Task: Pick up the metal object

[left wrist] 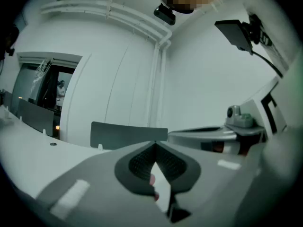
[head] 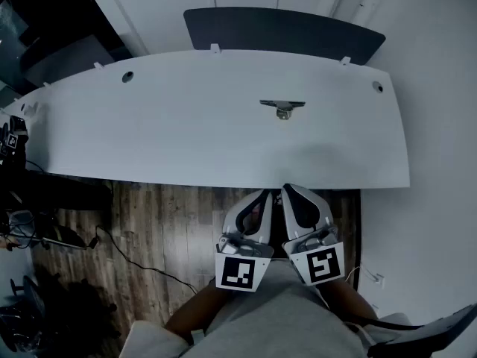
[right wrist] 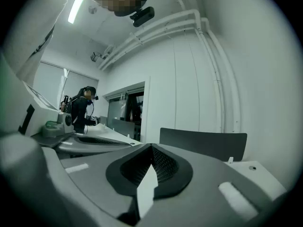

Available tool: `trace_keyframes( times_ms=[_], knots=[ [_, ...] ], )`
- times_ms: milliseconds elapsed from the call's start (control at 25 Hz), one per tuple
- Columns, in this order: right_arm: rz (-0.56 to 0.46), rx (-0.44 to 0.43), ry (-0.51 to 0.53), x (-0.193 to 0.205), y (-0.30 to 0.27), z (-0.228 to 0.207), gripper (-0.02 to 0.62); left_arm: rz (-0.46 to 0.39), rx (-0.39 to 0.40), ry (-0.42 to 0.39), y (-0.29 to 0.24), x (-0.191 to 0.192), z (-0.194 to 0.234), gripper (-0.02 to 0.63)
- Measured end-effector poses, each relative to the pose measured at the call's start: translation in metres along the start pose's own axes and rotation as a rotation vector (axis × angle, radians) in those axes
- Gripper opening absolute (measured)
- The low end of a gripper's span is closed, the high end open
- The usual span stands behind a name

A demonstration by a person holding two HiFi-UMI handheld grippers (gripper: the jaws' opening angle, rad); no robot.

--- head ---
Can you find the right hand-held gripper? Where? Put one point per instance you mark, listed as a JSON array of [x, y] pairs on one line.
[[322, 263]]

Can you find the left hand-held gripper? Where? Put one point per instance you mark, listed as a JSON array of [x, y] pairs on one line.
[[238, 270]]

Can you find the small metal clip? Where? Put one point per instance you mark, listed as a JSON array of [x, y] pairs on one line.
[[282, 106]]

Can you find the person's left forearm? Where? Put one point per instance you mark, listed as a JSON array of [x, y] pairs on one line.
[[194, 311]]

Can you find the person's right forearm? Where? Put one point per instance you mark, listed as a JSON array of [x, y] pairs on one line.
[[346, 300]]

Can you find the person's grey clothing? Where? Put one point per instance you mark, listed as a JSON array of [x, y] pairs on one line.
[[275, 319]]

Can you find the dark grey chair armrest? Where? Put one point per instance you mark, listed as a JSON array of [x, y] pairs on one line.
[[432, 334]]

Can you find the dark desk divider panel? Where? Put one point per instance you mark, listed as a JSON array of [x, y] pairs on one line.
[[283, 32]]

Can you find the black side desk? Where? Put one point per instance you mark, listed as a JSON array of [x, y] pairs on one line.
[[59, 192]]

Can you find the black office chair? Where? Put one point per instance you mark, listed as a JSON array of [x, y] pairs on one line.
[[28, 297]]

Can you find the grey desk divider panel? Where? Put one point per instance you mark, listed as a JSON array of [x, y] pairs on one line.
[[63, 60]]

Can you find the spare hand-held gripper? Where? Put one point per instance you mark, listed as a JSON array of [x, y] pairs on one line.
[[12, 138]]

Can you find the white wall outlet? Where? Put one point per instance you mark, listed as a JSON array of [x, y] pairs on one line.
[[379, 279]]

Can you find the white panel bracket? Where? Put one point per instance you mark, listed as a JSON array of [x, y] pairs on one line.
[[215, 48], [98, 65], [345, 61]]

